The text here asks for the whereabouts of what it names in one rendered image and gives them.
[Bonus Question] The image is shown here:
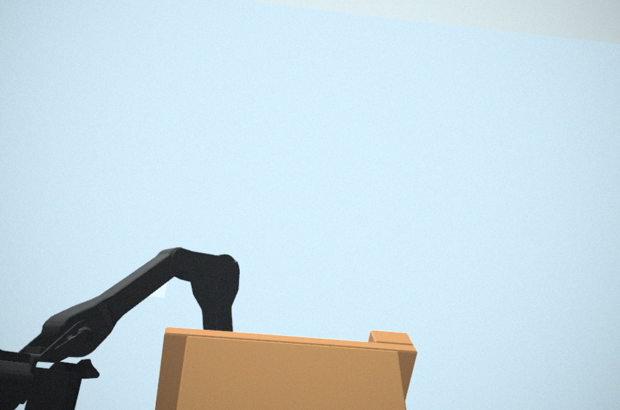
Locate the large tan flat board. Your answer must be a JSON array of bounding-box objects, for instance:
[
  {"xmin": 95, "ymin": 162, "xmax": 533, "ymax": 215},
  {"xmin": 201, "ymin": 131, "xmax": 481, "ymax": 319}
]
[{"xmin": 155, "ymin": 327, "xmax": 418, "ymax": 410}]

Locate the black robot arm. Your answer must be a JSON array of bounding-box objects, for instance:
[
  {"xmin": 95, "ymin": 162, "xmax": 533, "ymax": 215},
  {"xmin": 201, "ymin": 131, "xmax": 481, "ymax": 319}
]
[{"xmin": 0, "ymin": 247, "xmax": 240, "ymax": 410}]

